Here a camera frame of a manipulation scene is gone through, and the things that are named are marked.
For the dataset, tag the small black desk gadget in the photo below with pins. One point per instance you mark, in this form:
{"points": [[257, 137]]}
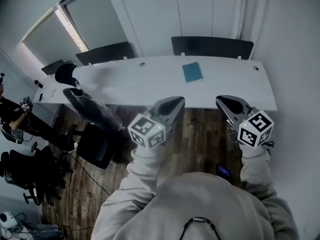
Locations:
{"points": [[39, 83]]}

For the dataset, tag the medium black desk divider panel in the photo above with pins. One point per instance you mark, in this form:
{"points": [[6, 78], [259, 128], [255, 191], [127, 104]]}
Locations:
{"points": [[105, 53]]}

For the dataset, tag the grey window roller blind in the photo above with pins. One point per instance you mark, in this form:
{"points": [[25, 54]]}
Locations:
{"points": [[50, 39], [97, 19]]}

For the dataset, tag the dark phone with blue screen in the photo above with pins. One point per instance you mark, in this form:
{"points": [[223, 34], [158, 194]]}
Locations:
{"points": [[224, 172]]}

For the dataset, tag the person's right forearm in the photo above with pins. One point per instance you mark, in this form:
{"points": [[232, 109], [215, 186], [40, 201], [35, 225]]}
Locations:
{"points": [[257, 174]]}

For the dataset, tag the person's left forearm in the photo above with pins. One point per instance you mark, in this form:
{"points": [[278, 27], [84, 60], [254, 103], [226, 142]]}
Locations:
{"points": [[147, 166]]}

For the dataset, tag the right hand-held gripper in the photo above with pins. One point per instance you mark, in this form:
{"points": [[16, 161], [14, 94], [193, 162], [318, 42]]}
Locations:
{"points": [[255, 131]]}

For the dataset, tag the flat black desk item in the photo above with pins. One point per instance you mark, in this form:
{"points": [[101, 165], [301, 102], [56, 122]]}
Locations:
{"points": [[41, 96]]}

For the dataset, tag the teal notebook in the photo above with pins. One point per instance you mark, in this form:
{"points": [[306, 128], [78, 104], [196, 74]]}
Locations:
{"points": [[192, 72]]}

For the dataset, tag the black mesh office chair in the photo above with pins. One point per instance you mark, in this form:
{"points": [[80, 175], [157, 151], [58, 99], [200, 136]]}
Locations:
{"points": [[30, 169]]}

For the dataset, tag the person's beige hoodie torso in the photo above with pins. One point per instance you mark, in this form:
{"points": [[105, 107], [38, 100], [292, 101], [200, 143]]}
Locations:
{"points": [[200, 209]]}

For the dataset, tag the large black desk divider panel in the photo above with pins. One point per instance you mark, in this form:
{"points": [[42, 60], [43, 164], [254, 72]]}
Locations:
{"points": [[212, 47]]}

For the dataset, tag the small black desk divider panel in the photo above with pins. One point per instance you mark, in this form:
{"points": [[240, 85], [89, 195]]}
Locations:
{"points": [[51, 67]]}

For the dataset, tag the white round-lens device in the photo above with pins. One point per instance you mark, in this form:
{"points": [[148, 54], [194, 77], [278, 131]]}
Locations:
{"points": [[7, 219]]}

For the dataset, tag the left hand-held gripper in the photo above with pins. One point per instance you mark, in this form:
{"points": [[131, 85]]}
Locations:
{"points": [[147, 131]]}

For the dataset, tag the black office chair with headrest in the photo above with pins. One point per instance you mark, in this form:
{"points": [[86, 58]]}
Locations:
{"points": [[92, 114]]}

